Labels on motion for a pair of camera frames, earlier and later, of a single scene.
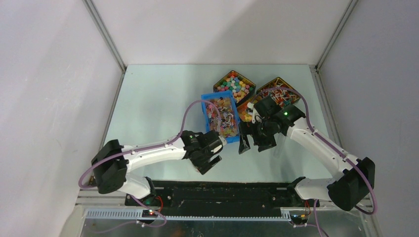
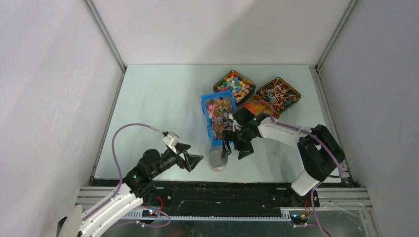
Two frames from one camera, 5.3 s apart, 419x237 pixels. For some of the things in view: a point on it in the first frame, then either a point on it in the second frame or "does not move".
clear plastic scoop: (280, 138) does not move
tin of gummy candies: (243, 114) -> (258, 105)
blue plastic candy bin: (221, 114) does not move
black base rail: (219, 194) does not move
